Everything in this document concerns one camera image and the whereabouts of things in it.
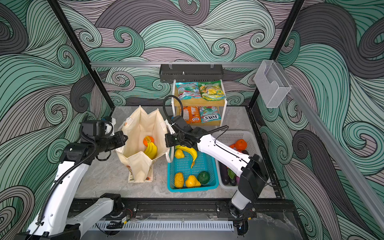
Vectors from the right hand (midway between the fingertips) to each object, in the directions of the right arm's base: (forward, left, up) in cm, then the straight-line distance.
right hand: (165, 139), depth 76 cm
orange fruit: (+6, +13, -10) cm, 18 cm away
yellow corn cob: (-15, -7, -17) cm, 24 cm away
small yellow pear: (0, -6, -16) cm, 17 cm away
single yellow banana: (+3, -14, -16) cm, 22 cm away
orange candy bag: (+21, -13, -4) cm, 25 cm away
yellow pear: (-16, -14, -16) cm, 27 cm away
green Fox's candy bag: (+21, -25, -3) cm, 32 cm away
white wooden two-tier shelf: (+15, -6, +9) cm, 18 cm away
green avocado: (-14, -20, -16) cm, 29 cm away
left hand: (-2, +18, +6) cm, 19 cm away
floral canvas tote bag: (-11, +13, -7) cm, 19 cm away
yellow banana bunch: (+1, +11, -14) cm, 18 cm away
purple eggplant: (-12, -32, -16) cm, 37 cm away
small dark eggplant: (-15, -36, -18) cm, 43 cm away
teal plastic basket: (-3, -21, -21) cm, 30 cm away
